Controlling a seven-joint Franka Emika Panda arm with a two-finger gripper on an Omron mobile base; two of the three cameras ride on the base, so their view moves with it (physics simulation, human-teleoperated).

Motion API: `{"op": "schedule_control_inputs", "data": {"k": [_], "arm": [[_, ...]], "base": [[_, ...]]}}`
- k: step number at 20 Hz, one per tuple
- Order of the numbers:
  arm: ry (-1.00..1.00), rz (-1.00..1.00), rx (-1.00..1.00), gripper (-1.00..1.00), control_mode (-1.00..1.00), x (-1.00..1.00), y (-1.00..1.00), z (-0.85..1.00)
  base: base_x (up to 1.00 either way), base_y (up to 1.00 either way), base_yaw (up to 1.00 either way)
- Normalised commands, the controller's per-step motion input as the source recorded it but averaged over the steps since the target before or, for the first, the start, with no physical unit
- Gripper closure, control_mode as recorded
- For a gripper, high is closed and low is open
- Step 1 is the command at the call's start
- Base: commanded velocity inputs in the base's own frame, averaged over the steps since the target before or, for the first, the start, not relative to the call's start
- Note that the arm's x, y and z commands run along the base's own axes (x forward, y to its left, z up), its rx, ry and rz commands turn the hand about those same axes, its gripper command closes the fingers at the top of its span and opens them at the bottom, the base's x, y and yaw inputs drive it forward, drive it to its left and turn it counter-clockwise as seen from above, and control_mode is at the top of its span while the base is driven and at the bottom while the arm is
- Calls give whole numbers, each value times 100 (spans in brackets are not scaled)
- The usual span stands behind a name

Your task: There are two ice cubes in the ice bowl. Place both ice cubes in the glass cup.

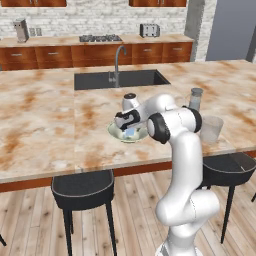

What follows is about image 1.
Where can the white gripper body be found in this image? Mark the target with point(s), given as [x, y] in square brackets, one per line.
[120, 120]

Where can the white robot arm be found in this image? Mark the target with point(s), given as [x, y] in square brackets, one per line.
[181, 160]

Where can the pale green glass bowl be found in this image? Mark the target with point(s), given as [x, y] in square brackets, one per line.
[115, 131]

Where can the ice cube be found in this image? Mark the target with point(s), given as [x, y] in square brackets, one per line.
[127, 134]

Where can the clear glass cup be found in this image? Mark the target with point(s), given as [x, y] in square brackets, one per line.
[211, 130]

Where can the dark sink basin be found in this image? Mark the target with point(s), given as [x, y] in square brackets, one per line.
[96, 81]

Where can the grey curved tap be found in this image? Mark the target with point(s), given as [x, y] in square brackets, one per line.
[116, 63]

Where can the wooden base cupboard run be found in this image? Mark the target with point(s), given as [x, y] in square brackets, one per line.
[90, 55]

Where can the grey shaker with lid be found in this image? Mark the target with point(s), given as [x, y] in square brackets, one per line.
[196, 100]

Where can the black bar stool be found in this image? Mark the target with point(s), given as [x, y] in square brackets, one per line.
[254, 197]
[83, 190]
[2, 240]
[230, 168]

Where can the black hob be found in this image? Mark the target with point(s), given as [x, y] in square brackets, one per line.
[100, 38]

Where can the silver toaster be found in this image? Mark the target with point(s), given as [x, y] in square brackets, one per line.
[149, 30]

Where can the grey coffee machine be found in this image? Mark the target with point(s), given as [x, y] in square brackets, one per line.
[21, 30]

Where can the grey wall socket plate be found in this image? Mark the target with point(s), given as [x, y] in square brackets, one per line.
[35, 32]

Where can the wooden wall cupboard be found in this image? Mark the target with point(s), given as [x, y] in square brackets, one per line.
[156, 3]
[33, 3]

